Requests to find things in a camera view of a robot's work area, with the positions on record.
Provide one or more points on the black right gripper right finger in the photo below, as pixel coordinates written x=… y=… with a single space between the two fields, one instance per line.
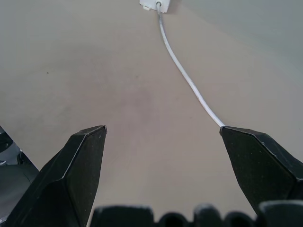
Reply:
x=258 y=165

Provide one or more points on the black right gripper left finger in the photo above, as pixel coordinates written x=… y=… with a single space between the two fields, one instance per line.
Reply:
x=71 y=179

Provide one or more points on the white plastic box with cable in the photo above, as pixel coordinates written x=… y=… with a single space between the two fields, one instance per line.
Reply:
x=154 y=4

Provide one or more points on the silver robot body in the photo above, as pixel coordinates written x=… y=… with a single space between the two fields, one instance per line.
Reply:
x=10 y=163

